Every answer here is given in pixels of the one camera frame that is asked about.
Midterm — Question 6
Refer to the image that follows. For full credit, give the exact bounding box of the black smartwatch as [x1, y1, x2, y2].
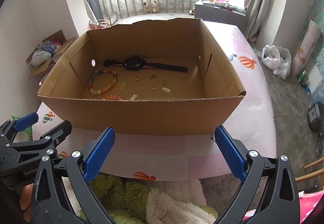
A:
[102, 55, 188, 73]

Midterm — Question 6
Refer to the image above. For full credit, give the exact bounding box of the bright pink printed cloth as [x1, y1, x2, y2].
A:
[299, 190, 322, 224]

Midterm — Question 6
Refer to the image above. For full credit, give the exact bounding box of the red gift bag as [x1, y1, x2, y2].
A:
[96, 19, 111, 29]

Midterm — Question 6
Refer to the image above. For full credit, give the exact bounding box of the small green bottle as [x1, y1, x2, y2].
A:
[297, 70, 308, 86]

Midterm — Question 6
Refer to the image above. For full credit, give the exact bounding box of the grey box appliance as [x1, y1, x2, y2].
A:
[307, 101, 324, 131]

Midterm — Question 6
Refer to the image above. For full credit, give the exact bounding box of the dark grey cabinet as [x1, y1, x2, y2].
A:
[194, 0, 247, 33]

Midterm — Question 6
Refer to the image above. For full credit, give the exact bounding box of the green plastic bottle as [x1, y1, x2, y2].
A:
[11, 115, 34, 139]

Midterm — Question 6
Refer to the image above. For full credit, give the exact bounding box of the black floor cable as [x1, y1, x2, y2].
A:
[314, 130, 324, 159]

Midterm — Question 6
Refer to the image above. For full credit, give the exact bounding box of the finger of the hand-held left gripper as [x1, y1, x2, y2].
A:
[0, 112, 39, 143]
[4, 120, 72, 164]

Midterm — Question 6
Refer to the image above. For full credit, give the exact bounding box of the white plastic bag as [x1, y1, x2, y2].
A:
[261, 45, 292, 80]
[228, 0, 246, 12]

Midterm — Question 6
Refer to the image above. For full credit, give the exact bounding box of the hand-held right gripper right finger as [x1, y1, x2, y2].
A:
[215, 125, 301, 224]

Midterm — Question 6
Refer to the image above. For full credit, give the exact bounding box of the white blue diaper pack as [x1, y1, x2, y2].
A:
[30, 49, 53, 66]

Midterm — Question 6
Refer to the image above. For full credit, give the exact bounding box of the brown cardboard box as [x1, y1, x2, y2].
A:
[37, 18, 247, 136]

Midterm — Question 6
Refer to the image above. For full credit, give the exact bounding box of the teal floral wall sheet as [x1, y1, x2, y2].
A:
[299, 0, 324, 44]

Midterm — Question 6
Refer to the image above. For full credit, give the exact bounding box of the clear plastic bag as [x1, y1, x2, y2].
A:
[309, 82, 324, 105]

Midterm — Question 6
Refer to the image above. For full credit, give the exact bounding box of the multicoloured bead bracelet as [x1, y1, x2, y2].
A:
[88, 68, 118, 96]

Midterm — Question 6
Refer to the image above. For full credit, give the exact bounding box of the open storage carton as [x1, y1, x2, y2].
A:
[26, 29, 76, 79]

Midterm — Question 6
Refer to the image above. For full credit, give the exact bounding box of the wooden chair frame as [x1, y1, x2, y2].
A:
[295, 158, 324, 184]

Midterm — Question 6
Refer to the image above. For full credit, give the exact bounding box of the person's left hand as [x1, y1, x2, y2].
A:
[19, 185, 33, 215]

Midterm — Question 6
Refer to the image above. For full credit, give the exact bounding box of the black folding rack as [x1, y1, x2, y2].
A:
[81, 0, 104, 22]

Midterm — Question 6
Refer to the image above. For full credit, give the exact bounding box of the fluffy green white garment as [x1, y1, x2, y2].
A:
[61, 172, 219, 224]

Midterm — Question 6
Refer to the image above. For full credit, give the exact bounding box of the white hanging cloth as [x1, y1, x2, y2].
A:
[82, 0, 98, 24]

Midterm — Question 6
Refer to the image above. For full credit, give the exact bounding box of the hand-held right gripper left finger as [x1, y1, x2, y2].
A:
[30, 126, 116, 224]

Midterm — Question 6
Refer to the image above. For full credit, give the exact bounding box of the rolled printed poster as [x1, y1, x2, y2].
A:
[290, 19, 322, 77]

